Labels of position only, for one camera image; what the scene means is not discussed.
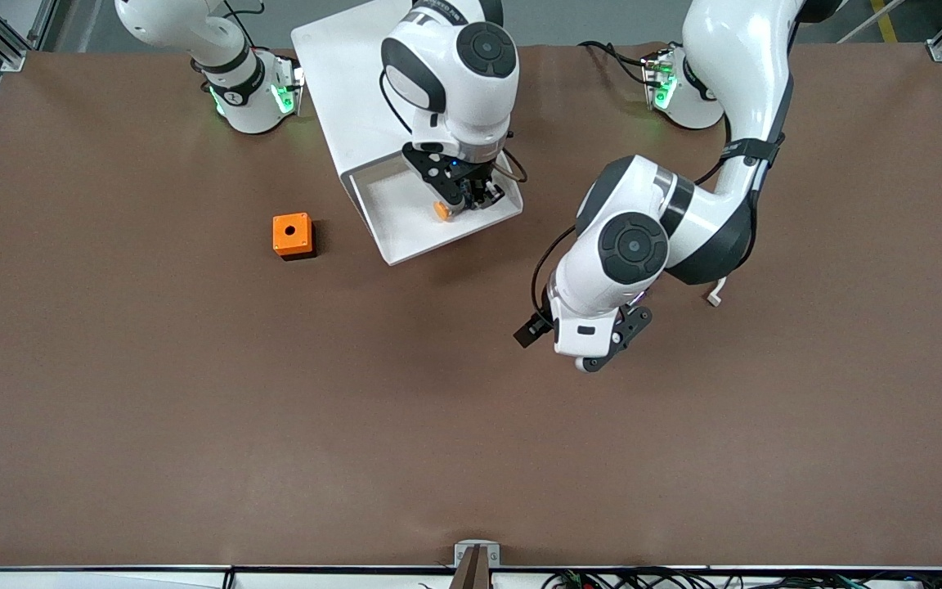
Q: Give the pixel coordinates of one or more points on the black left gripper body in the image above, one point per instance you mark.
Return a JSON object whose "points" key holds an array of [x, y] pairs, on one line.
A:
{"points": [[543, 320]]}

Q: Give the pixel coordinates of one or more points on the orange push button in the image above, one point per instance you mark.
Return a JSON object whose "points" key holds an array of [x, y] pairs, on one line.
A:
{"points": [[442, 211]]}

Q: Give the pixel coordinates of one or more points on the white curved plastic piece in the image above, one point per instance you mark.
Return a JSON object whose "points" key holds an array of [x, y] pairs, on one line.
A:
{"points": [[715, 299]]}

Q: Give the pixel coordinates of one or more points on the grey table edge bracket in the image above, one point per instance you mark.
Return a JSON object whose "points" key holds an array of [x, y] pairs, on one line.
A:
{"points": [[491, 556]]}

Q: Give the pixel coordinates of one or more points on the white table edge rail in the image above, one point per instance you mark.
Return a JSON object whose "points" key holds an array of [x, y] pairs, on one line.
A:
{"points": [[111, 579]]}

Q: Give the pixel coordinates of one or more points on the base connector box green light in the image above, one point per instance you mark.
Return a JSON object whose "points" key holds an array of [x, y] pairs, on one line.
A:
{"points": [[287, 90], [661, 82]]}

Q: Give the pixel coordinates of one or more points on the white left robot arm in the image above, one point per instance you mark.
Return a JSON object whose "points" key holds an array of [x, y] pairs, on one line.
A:
{"points": [[733, 82]]}

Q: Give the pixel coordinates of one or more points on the orange button enclosure box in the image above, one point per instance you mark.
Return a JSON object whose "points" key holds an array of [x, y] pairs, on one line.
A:
{"points": [[291, 233]]}

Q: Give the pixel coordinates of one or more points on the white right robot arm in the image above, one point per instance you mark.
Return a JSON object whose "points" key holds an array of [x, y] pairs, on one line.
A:
{"points": [[455, 74]]}

